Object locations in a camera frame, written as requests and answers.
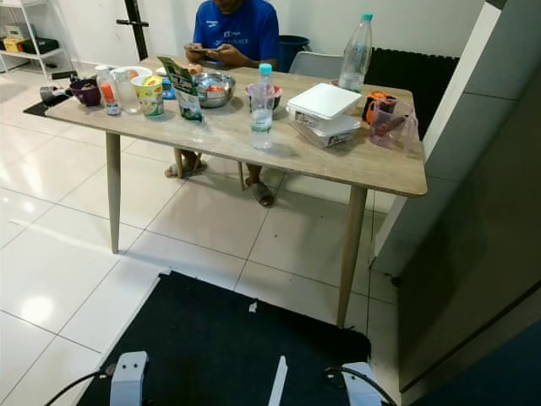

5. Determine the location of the teal-capped water bottle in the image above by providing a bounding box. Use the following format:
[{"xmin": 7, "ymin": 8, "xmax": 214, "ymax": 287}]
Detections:
[{"xmin": 249, "ymin": 63, "xmax": 277, "ymax": 152}]

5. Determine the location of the grey fridge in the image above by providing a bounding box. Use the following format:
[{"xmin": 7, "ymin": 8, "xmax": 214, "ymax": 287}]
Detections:
[{"xmin": 396, "ymin": 0, "xmax": 541, "ymax": 398}]

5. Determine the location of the black device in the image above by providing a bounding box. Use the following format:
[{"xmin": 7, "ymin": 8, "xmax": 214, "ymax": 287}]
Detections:
[{"xmin": 38, "ymin": 81, "xmax": 74, "ymax": 106}]

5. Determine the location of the purple bowl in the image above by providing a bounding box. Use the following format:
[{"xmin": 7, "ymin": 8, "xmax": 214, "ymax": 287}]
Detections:
[{"xmin": 68, "ymin": 78, "xmax": 103, "ymax": 108}]

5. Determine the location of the white shelf rack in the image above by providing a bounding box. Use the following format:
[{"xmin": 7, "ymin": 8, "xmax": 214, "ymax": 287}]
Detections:
[{"xmin": 0, "ymin": 0, "xmax": 79, "ymax": 79}]

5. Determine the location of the small orange-labelled bottle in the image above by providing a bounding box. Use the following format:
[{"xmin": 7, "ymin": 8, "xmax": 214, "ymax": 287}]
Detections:
[{"xmin": 95, "ymin": 65, "xmax": 123, "ymax": 118}]

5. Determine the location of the black bag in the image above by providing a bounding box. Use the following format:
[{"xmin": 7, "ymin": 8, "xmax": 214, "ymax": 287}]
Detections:
[{"xmin": 19, "ymin": 36, "xmax": 61, "ymax": 56}]

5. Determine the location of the clear glass jar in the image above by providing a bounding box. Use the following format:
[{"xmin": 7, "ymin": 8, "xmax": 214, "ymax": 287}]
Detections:
[{"xmin": 111, "ymin": 68, "xmax": 142, "ymax": 116}]

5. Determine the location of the yellow green instant noodle cup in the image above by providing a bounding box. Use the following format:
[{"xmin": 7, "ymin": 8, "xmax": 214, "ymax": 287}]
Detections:
[{"xmin": 130, "ymin": 74, "xmax": 166, "ymax": 118}]

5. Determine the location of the white bowl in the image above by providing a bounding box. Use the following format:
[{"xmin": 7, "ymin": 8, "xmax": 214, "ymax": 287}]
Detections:
[{"xmin": 123, "ymin": 66, "xmax": 154, "ymax": 82}]

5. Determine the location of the green snack pouch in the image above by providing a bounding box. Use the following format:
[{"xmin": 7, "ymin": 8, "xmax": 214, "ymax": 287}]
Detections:
[{"xmin": 156, "ymin": 56, "xmax": 205, "ymax": 123}]

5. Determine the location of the black stand pole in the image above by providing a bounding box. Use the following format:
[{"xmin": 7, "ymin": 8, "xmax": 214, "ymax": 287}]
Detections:
[{"xmin": 117, "ymin": 0, "xmax": 150, "ymax": 63}]

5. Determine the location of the light wooden table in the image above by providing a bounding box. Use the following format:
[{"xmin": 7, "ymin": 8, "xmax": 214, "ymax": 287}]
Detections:
[{"xmin": 44, "ymin": 58, "xmax": 429, "ymax": 329}]

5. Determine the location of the steel bowl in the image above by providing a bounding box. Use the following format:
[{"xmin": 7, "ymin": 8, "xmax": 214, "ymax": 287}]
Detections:
[{"xmin": 190, "ymin": 71, "xmax": 237, "ymax": 110}]

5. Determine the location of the pink bowl with red food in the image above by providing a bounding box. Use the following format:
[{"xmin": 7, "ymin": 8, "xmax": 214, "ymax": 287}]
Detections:
[{"xmin": 245, "ymin": 82, "xmax": 282, "ymax": 113}]

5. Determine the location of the blue bin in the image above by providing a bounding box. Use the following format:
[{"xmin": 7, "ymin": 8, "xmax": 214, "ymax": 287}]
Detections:
[{"xmin": 276, "ymin": 35, "xmax": 311, "ymax": 74}]

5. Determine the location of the white strip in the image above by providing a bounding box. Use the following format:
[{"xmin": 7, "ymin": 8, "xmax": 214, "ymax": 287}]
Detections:
[{"xmin": 267, "ymin": 354, "xmax": 289, "ymax": 406}]

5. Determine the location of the clear labelled food container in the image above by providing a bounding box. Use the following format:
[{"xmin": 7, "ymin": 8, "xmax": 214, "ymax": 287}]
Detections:
[{"xmin": 292, "ymin": 117, "xmax": 362, "ymax": 150}]

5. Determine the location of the white lidded food container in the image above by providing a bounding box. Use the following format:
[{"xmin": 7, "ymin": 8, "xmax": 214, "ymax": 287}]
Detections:
[{"xmin": 285, "ymin": 82, "xmax": 363, "ymax": 124}]

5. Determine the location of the grey chair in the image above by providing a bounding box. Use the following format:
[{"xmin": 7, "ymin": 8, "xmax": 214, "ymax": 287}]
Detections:
[{"xmin": 288, "ymin": 51, "xmax": 345, "ymax": 80}]

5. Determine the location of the large clear plastic bottle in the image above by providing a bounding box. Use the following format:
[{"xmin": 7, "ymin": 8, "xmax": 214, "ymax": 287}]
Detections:
[{"xmin": 337, "ymin": 12, "xmax": 375, "ymax": 93}]

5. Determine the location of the orange black cup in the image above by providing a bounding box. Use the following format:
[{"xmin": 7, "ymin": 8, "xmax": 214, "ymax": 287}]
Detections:
[{"xmin": 361, "ymin": 91, "xmax": 399, "ymax": 124}]

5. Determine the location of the pink clear measuring jug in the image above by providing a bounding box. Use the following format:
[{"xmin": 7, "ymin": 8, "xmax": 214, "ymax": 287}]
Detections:
[{"xmin": 368, "ymin": 100, "xmax": 421, "ymax": 152}]

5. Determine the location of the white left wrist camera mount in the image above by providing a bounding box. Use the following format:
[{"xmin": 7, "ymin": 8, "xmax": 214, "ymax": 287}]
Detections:
[{"xmin": 109, "ymin": 350, "xmax": 150, "ymax": 406}]

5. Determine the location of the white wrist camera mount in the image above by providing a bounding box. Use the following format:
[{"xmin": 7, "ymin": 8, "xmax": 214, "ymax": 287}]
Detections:
[
  {"xmin": 342, "ymin": 361, "xmax": 382, "ymax": 406},
  {"xmin": 109, "ymin": 350, "xmax": 150, "ymax": 406}
]

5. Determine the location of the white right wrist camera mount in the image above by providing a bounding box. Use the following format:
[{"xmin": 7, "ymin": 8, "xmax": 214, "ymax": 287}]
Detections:
[{"xmin": 342, "ymin": 361, "xmax": 382, "ymax": 406}]

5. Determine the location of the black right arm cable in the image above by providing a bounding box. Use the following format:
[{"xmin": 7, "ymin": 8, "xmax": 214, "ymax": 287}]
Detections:
[{"xmin": 324, "ymin": 365, "xmax": 400, "ymax": 406}]

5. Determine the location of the black foam wall mat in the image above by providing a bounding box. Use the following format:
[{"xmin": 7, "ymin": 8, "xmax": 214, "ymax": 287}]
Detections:
[{"xmin": 363, "ymin": 47, "xmax": 461, "ymax": 141}]

